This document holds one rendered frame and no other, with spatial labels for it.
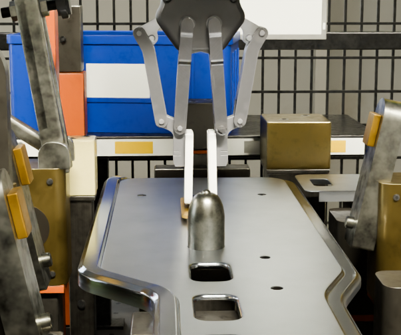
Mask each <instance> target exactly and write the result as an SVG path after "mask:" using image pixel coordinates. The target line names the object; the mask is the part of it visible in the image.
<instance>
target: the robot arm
mask: <svg viewBox="0 0 401 335"><path fill-rule="evenodd" d="M160 27H161V29H162V30H163V32H164V33H165V34H166V36H167V37H168V38H169V40H170V41H171V42H172V44H173V45H174V46H175V48H176V49H177V50H178V69H177V79H176V97H175V108H174V117H172V116H169V115H167V113H166V106H165V102H164V95H163V90H162V83H161V79H160V72H159V68H158V61H157V56H156V51H155V48H154V44H155V43H156V42H157V41H158V34H157V32H158V29H159V28H160ZM240 27H241V29H242V31H243V34H242V41H243V42H244V43H246V45H245V48H244V52H243V58H242V62H241V70H240V73H239V81H238V85H237V92H236V97H235V104H234V108H233V114H232V115H230V116H227V109H226V99H225V81H224V70H223V49H224V48H225V47H226V46H227V45H228V44H229V42H230V40H231V39H232V38H233V36H234V35H235V34H236V32H237V31H238V30H239V28H240ZM133 36H134V38H135V40H136V42H137V43H138V45H139V47H140V48H141V50H142V53H143V57H144V64H145V68H146V75H147V79H148V86H149V90H150V97H151V101H152V108H153V113H154V119H155V123H156V125H157V127H159V128H164V129H167V130H169V131H171V133H172V134H173V136H174V139H173V162H174V165H175V166H179V167H184V203H185V204H186V205H189V204H190V202H191V200H192V185H193V148H194V134H193V130H189V129H186V123H187V113H188V95H189V85H190V67H191V60H192V54H194V53H198V52H203V53H207V54H209V67H210V76H211V95H212V104H213V122H214V130H213V129H208V130H207V182H208V189H209V190H210V191H211V192H212V193H215V194H217V166H226V165H227V162H228V152H227V136H228V133H229V132H230V131H231V130H233V129H236V128H239V127H243V126H244V125H245V123H246V120H247V113H248V109H249V102H250V98H251V91H252V87H253V80H254V76H255V69H256V64H257V57H258V53H259V50H260V48H261V47H262V45H263V43H264V42H265V39H266V38H267V36H268V30H267V29H266V28H265V27H262V26H258V25H256V24H255V23H253V22H251V21H249V20H248V19H246V18H245V13H244V11H243V9H242V7H241V4H240V0H161V3H160V6H159V8H158V10H157V12H156V18H155V19H153V20H151V21H149V22H148V23H146V24H144V25H142V26H141V27H140V26H138V27H136V28H135V29H134V30H133Z"/></svg>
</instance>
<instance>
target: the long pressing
mask: <svg viewBox="0 0 401 335"><path fill-rule="evenodd" d="M139 195H145V196H139ZM217 195H218V196H219V198H220V199H221V202H222V204H223V208H224V213H225V247H224V248H223V249H220V250H216V251H197V250H193V249H189V248H188V219H185V218H182V211H181V203H180V198H182V197H184V177H181V178H132V179H130V178H127V177H123V176H119V175H116V176H112V177H110V178H108V179H107V180H106V181H105V182H104V185H103V188H102V191H101V194H100V198H99V200H98V205H97V207H96V211H95V214H94V217H93V220H92V224H91V226H90V231H89V233H88V237H87V240H86V244H85V246H84V250H83V253H82V257H81V259H80V263H79V266H78V285H79V287H81V289H83V290H85V291H87V292H89V293H92V294H95V295H98V296H102V297H104V298H108V299H111V300H115V301H117V302H121V303H124V304H128V305H130V306H134V307H136V308H140V309H142V310H145V311H146V312H148V313H150V314H151V315H152V317H153V335H362V334H361V332H360V330H359V329H358V326H357V325H356V323H355V322H354V320H353V318H352V316H351V315H350V313H349V311H348V310H347V306H348V304H349V303H350V302H351V300H352V299H353V298H354V296H355V295H356V294H357V292H358V291H359V290H360V288H361V277H360V275H359V273H358V271H357V270H356V269H355V267H354V266H353V264H352V263H351V262H350V260H349V259H348V257H347V256H346V255H345V253H344V251H343V250H342V249H341V247H340V246H339V244H338V243H337V242H336V240H335V239H334V237H333V236H332V235H331V233H330V231H329V230H328V229H327V227H326V226H325V224H324V223H323V222H322V220H321V218H320V217H319V216H318V215H317V213H316V211H315V210H314V209H313V207H312V206H311V204H310V203H309V202H308V200H307V198H306V197H305V196H304V195H303V193H302V191H301V190H300V189H299V187H298V186H297V185H296V184H295V183H293V182H292V181H287V180H284V179H278V178H273V177H217ZM261 257H268V258H270V259H261ZM200 267H221V268H225V269H227V270H228V271H229V276H230V280H228V281H221V282H200V281H194V280H192V274H191V270H192V269H194V268H200ZM272 288H282V290H273V289H272ZM199 300H231V301H234V302H235V303H236V305H237V310H238V313H239V320H232V321H203V320H198V319H196V312H195V305H194V303H195V302H197V301H199Z"/></svg>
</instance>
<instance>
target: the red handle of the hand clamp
mask: <svg viewBox="0 0 401 335"><path fill-rule="evenodd" d="M11 129H12V130H13V132H14V134H15V136H16V137H18V138H19V139H20V140H22V141H24V142H25V143H27V144H28V145H30V146H32V147H34V148H35V149H37V150H38V151H39V149H40V148H41V139H40V135H39V132H38V131H37V130H35V129H34V128H32V127H30V126H29V125H27V124H26V123H24V122H22V121H21V120H19V119H18V118H16V117H14V116H13V115H11Z"/></svg>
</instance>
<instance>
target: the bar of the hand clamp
mask: <svg viewBox="0 0 401 335"><path fill-rule="evenodd" d="M54 10H57V12H58V14H59V16H62V18H63V19H68V18H69V17H70V15H72V7H71V2H70V0H14V1H10V2H9V6H8V7H2V8H1V16H2V18H3V19H4V18H8V17H11V18H12V20H13V21H18V24H19V30H20V34H21V40H22V44H23V51H24V55H25V62H26V65H27V72H28V76H29V83H30V87H31V93H32V97H33V104H34V108H35V114H36V118H37V125H38V129H39V135H40V139H41V146H42V145H43V144H45V143H47V142H62V143H64V144H66V145H67V147H68V148H69V143H68V136H67V129H66V126H65V119H64V115H63V108H62V104H61V97H60V93H59V86H58V82H57V76H56V71H55V65H54V60H53V54H52V50H51V43H50V38H49V32H48V28H47V21H46V17H47V16H50V11H54ZM69 150H70V148H69Z"/></svg>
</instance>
